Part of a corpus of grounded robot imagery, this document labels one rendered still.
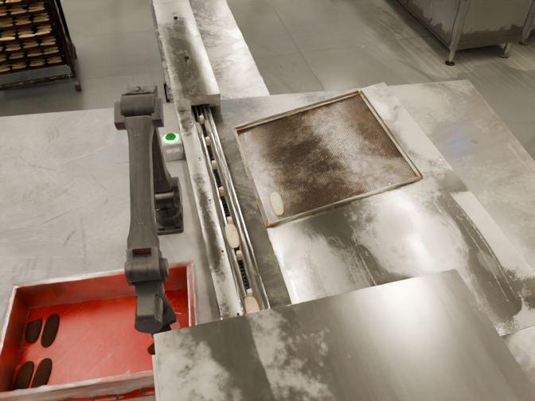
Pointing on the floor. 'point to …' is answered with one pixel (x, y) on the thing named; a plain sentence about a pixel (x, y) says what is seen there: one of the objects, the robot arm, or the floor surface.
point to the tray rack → (35, 40)
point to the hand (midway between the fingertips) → (162, 328)
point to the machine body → (221, 52)
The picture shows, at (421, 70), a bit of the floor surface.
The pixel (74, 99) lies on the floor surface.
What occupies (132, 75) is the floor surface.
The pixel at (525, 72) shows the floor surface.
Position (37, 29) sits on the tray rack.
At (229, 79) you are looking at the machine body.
